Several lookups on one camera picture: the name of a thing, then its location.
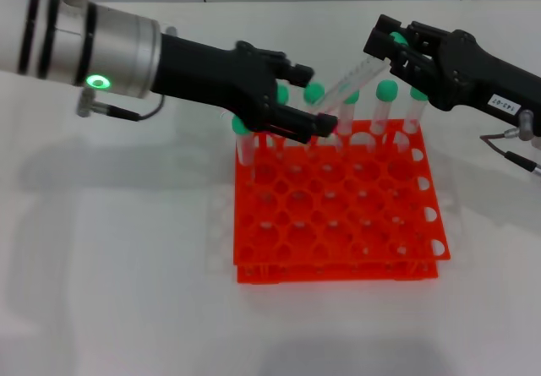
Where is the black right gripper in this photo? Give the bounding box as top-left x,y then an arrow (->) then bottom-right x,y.
363,13 -> 541,128

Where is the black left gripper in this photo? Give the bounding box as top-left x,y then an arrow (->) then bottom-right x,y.
150,33 -> 339,144

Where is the clear tube green cap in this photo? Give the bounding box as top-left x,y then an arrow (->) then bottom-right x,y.
337,88 -> 361,137
274,84 -> 292,158
310,31 -> 409,116
401,86 -> 430,134
231,116 -> 257,183
303,82 -> 326,140
369,79 -> 400,137

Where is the orange test tube rack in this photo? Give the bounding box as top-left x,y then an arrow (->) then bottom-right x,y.
232,118 -> 451,286

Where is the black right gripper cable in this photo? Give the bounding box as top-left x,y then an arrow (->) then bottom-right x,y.
478,109 -> 541,175

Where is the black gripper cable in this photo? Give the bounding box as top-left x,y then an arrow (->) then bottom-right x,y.
75,88 -> 167,123
478,109 -> 541,175

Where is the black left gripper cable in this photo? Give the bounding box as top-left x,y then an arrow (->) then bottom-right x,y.
75,88 -> 167,123

